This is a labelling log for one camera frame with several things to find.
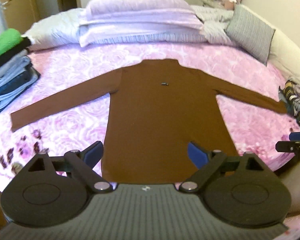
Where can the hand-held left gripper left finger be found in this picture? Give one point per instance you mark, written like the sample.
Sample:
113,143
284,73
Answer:
93,152

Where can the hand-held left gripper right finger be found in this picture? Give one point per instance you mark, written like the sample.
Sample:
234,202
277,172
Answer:
197,152

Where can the brown long-sleeved shirt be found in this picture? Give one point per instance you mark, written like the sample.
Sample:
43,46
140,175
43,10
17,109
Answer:
160,117

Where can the dark striped garment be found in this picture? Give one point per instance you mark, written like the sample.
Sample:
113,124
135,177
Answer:
296,102

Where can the white quilted headboard cushion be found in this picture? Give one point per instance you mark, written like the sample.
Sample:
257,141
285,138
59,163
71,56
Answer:
290,55

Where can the pink rose blanket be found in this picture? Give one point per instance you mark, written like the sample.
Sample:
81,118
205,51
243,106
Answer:
65,67

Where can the stack of folded clothes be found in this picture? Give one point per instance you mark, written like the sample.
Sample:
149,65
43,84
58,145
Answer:
10,75

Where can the grey checked pillow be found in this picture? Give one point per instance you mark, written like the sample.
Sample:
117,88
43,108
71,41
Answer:
252,32

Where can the grey striped duvet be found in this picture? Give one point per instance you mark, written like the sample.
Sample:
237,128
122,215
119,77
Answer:
52,32

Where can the wooden door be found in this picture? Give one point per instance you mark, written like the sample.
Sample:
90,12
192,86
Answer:
20,0

